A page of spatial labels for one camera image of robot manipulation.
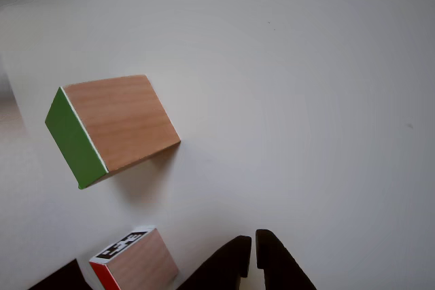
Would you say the wooden cube with green face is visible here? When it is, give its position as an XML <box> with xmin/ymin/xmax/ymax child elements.
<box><xmin>44</xmin><ymin>74</ymin><xmax>181</xmax><ymax>190</ymax></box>

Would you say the wooden cube with marker print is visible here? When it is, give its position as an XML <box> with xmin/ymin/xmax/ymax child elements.
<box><xmin>88</xmin><ymin>225</ymin><xmax>180</xmax><ymax>290</ymax></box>

